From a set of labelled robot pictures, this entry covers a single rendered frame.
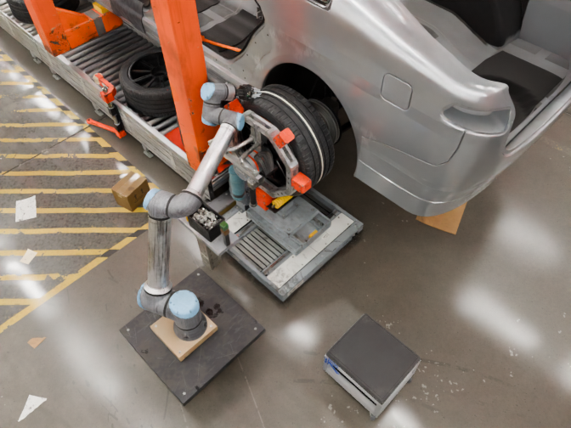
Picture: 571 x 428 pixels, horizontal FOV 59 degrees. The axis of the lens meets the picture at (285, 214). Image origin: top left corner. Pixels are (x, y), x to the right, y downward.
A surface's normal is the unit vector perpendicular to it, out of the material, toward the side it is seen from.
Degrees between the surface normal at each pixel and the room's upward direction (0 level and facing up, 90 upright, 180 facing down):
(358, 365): 0
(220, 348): 0
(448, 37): 22
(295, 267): 0
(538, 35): 90
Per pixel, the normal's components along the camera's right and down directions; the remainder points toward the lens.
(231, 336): -0.01, -0.62
